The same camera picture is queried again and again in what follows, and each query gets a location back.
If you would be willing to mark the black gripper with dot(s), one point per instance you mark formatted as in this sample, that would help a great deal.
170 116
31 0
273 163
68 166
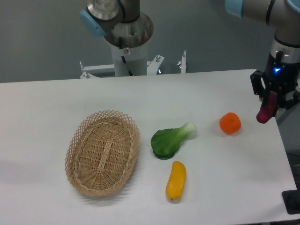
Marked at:
279 77

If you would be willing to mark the purple sweet potato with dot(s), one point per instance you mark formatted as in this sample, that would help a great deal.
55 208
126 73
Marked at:
268 108

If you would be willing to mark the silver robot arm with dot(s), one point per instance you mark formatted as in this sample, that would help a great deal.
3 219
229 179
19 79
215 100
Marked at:
218 34

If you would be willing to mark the oval wicker basket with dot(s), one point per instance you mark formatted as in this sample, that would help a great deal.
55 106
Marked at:
102 153

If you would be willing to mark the orange tangerine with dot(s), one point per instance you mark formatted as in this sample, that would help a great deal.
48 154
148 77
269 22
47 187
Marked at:
230 123

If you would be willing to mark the black object at table edge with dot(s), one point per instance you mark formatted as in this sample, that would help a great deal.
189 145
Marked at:
292 201

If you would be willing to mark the green bok choy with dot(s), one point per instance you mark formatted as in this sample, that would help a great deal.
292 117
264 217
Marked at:
166 143

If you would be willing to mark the yellow mango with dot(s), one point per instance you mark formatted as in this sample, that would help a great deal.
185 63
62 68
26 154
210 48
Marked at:
176 181

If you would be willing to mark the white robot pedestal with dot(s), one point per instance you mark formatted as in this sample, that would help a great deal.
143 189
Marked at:
129 61

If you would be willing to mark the white metal mounting frame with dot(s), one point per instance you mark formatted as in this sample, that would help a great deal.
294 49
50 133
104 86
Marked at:
153 68

